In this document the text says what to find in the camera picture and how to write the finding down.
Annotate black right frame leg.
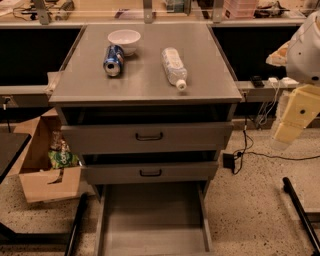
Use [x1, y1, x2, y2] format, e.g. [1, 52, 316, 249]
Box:
[282, 177, 320, 256]

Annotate small black device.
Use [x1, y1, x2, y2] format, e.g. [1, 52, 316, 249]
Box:
[251, 76, 264, 88]

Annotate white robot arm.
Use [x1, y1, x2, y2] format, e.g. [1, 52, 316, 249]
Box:
[266, 11, 320, 150]

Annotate black power adapter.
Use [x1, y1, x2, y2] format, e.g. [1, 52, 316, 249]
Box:
[222, 153, 235, 170]

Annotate green snack bag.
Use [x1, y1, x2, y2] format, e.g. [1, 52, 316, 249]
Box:
[48, 150, 78, 169]

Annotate blue soda can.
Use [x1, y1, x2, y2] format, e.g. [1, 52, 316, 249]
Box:
[103, 45, 124, 77]

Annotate grey top drawer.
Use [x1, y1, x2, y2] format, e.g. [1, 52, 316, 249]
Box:
[62, 122, 233, 155]

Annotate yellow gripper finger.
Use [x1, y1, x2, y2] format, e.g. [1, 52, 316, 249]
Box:
[273, 84, 320, 145]

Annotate grey drawer cabinet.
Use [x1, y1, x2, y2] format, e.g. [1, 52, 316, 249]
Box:
[48, 22, 243, 201]

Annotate black frame leg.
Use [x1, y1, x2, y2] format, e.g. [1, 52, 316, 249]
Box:
[64, 193, 88, 256]
[282, 177, 320, 256]

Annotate pink plastic container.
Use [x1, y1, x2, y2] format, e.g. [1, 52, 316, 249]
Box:
[223, 0, 258, 19]

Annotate black floor cable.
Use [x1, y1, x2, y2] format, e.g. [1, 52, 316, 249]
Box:
[232, 119, 320, 176]

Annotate grey middle drawer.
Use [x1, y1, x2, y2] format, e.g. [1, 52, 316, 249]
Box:
[82, 161, 218, 185]

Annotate clear plastic water bottle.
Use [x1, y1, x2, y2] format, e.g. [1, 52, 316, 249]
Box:
[161, 47, 188, 91]

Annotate brown cardboard box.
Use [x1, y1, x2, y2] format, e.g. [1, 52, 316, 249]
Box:
[10, 109, 81, 203]

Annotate grey open bottom drawer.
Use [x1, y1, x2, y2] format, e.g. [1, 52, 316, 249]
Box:
[94, 182, 213, 256]

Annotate white ceramic bowl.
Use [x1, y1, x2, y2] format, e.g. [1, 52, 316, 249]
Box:
[108, 29, 141, 56]

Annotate black left frame leg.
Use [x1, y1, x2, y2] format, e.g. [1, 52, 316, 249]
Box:
[64, 193, 88, 256]

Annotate white power strip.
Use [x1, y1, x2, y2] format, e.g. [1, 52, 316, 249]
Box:
[280, 77, 298, 86]

